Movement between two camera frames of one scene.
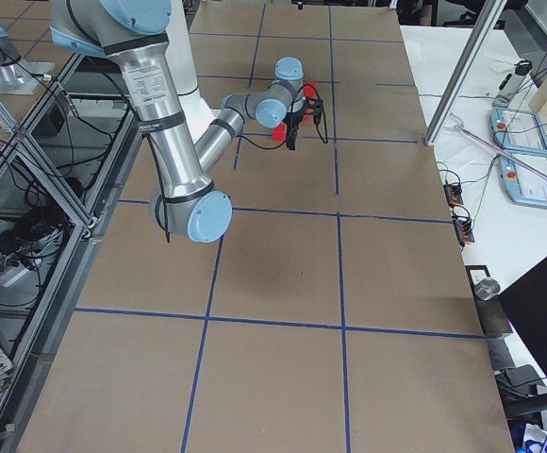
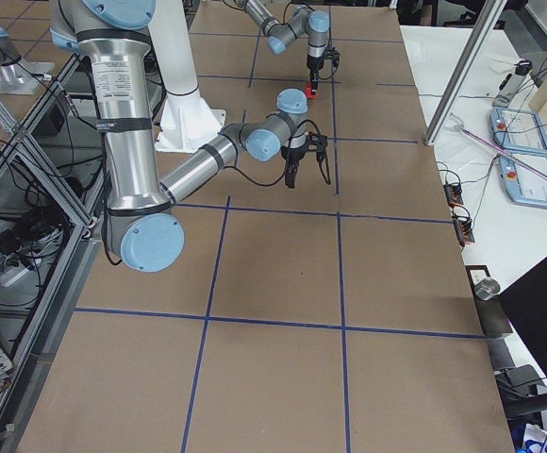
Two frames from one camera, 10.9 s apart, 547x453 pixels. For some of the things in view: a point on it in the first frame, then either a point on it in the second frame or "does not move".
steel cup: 486,289 does not move
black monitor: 540,307 does not move
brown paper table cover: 334,312 does not move
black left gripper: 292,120 -> 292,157
